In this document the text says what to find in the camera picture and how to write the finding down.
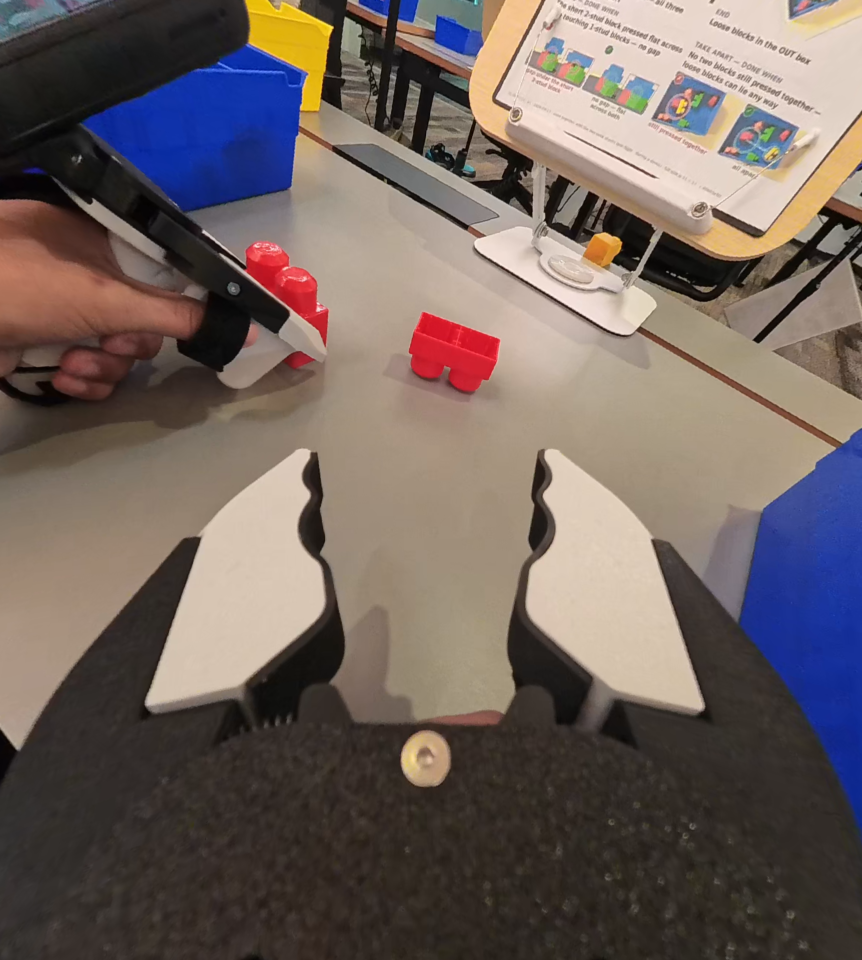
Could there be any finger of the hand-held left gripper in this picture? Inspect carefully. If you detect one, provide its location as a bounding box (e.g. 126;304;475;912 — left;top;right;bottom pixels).
44;138;294;334
209;297;331;393

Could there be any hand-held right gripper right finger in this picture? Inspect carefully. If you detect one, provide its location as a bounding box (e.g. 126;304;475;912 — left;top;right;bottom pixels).
508;447;706;718

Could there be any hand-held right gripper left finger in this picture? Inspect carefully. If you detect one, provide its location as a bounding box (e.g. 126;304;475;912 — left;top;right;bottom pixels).
145;450;346;715

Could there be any red mega block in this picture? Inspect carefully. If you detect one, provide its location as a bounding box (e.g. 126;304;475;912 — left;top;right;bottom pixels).
275;266;331;370
407;311;504;396
245;240;292;295

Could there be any blue storage bin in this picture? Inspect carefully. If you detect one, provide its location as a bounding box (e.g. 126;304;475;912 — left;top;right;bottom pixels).
737;402;862;960
433;15;486;60
0;42;310;213

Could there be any person's left hand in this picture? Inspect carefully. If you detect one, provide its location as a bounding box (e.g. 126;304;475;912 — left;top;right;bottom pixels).
0;195;261;405

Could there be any yellow storage bin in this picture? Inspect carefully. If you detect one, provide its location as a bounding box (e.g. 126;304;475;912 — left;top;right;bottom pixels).
244;0;336;115

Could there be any black flat panel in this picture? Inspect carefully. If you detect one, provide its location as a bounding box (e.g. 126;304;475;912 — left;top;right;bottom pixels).
332;143;505;232

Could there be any orange plastic object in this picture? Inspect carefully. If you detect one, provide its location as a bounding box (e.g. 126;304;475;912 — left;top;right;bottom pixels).
581;231;624;273

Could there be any white paper sheet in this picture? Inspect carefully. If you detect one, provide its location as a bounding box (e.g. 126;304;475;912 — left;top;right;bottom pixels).
752;258;862;355

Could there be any printed instruction sheet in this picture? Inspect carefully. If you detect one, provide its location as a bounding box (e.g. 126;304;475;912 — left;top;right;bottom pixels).
494;0;862;238

